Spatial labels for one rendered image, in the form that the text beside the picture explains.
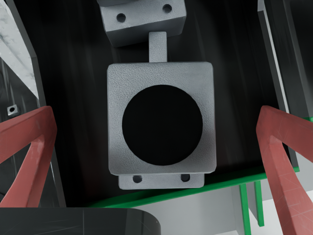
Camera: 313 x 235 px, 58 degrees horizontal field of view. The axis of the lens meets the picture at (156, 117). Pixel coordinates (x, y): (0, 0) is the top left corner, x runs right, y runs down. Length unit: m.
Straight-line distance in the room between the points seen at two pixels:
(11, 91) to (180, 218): 0.36
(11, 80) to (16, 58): 0.35
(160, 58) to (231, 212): 0.25
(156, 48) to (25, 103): 0.39
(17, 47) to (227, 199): 0.26
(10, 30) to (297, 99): 0.18
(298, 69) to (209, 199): 0.20
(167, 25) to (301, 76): 0.08
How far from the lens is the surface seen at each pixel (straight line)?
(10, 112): 0.51
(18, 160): 0.48
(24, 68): 0.22
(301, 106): 0.19
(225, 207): 0.36
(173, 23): 0.16
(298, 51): 0.19
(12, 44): 0.21
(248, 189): 0.36
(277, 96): 0.17
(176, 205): 0.34
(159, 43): 0.16
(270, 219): 0.53
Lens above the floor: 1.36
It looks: 63 degrees down
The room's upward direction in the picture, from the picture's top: 10 degrees counter-clockwise
